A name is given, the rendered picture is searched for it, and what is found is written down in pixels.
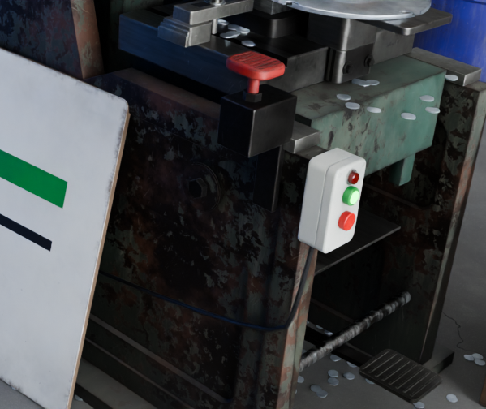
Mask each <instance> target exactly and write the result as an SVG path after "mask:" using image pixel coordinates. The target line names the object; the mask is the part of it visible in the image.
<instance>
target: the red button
mask: <svg viewBox="0 0 486 409"><path fill-rule="evenodd" d="M354 223H355V214H354V213H352V212H350V211H345V212H343V213H342V215H341V216H340V218H339V220H338V227H339V228H340V229H342V230H344V231H348V230H350V229H351V227H352V226H353V225H354Z"/></svg>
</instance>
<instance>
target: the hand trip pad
mask: <svg viewBox="0 0 486 409"><path fill-rule="evenodd" d="M226 67H227V68H228V69H229V70H230V71H233V72H236V73H238V74H240V75H244V76H246V77H248V81H247V92H249V93H258V92H259V85H260V80H270V79H273V78H276V77H278V76H281V75H283V74H284V71H285V64H284V63H283V62H280V61H278V60H276V59H274V58H270V57H268V56H265V55H263V54H259V53H256V52H251V51H247V52H243V53H240V54H235V55H231V56H229V57H228V58H227V60H226Z"/></svg>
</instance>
